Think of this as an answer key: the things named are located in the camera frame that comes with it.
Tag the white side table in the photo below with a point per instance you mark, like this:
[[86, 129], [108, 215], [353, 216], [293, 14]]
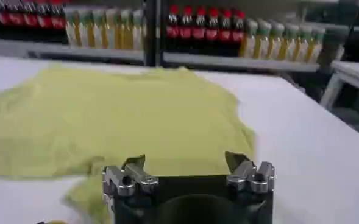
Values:
[[353, 73]]

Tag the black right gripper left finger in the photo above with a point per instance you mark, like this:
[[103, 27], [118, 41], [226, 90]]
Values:
[[127, 179]]

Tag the shelf rack with drink bottles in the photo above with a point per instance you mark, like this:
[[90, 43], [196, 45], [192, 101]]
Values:
[[75, 30], [243, 39]]

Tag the yellow-green shirt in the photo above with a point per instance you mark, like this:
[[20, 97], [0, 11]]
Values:
[[112, 121]]

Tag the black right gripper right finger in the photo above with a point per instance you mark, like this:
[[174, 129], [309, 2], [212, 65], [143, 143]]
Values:
[[249, 178]]

